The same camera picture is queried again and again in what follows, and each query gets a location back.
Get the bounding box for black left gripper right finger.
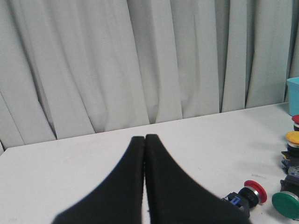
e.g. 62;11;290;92
145;134;250;224

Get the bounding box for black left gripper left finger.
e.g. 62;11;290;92
53;136;144;224

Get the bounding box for red push button sideways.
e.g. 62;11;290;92
222;180;268;218

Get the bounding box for yellow mushroom push button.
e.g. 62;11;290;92
281;131;299;178

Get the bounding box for red mushroom push button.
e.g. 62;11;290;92
292;114;299;131

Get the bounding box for light blue plastic box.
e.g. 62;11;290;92
287;77;299;116

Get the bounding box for green mushroom push button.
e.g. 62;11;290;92
271;175;299;220

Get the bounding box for grey pleated curtain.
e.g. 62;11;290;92
0;0;299;151

